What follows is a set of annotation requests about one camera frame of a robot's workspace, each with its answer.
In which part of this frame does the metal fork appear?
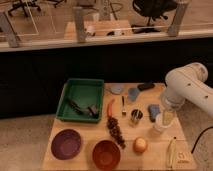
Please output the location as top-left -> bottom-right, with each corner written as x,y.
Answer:
122,96 -> 126,116

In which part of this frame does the black chair base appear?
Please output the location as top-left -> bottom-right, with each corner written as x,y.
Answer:
8,0 -> 41,17

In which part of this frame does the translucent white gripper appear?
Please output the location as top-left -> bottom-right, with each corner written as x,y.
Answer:
153,92 -> 181,133

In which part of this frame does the wooden board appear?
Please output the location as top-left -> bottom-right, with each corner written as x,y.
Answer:
42,83 -> 196,171

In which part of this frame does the black oblong object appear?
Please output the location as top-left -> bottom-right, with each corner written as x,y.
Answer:
137,82 -> 155,91

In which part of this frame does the dark grape bunch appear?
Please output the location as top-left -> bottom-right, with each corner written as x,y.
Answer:
107,117 -> 126,149

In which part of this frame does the blue sponge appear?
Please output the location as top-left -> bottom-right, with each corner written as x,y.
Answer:
148,104 -> 160,122

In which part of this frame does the green plastic tray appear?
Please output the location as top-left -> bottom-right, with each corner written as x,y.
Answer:
56,78 -> 104,123

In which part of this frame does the metal cup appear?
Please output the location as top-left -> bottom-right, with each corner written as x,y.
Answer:
130,109 -> 143,125

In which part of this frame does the orange red bowl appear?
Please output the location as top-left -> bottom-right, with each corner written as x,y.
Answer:
92,140 -> 121,171

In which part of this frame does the dark tool in tray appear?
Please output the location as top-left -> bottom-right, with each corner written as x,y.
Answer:
68,100 -> 99,118

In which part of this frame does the purple bowl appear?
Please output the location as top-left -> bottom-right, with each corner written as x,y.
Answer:
51,129 -> 82,160

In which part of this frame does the black office chair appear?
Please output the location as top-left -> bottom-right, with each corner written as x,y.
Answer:
131,0 -> 178,34

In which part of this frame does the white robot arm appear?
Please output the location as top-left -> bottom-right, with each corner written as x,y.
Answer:
153,62 -> 213,133

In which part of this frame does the black cable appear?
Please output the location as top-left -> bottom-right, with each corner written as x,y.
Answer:
190,125 -> 213,155

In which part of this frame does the orange carrot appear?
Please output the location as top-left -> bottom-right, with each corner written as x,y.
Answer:
107,99 -> 115,117

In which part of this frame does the yellow red apple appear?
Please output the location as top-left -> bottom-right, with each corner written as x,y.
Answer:
133,137 -> 148,153

